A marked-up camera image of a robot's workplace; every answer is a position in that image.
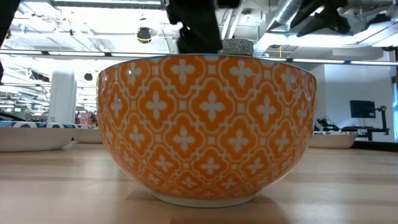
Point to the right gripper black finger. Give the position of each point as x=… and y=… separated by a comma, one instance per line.
x=200, y=42

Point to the grey patterned ceramic bowl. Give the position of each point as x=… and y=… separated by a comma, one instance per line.
x=237, y=47

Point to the orange patterned ceramic bowl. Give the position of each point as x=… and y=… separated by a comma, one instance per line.
x=205, y=124

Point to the blue white paper bowl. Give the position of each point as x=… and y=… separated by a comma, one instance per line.
x=332, y=140
x=88, y=135
x=31, y=140

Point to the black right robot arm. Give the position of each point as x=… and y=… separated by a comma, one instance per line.
x=323, y=17

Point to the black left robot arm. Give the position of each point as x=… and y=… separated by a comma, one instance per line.
x=6, y=15

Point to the black yellow ceiling dome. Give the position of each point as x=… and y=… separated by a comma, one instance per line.
x=144, y=35

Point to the small black ceiling dome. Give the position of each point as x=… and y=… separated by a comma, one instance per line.
x=88, y=76

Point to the white cylindrical column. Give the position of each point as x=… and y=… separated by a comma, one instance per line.
x=62, y=96

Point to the black desk equipment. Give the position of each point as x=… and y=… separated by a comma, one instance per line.
x=326, y=126

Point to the black computer monitor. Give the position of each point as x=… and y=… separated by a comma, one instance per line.
x=362, y=109

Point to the black office desk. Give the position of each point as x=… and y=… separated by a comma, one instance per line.
x=370, y=129

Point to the blue glowing screen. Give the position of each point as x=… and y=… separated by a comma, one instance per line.
x=395, y=115

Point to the silver round ceiling duct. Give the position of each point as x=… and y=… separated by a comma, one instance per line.
x=284, y=14

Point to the grey horizontal frame bar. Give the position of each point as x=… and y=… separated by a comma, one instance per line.
x=77, y=53

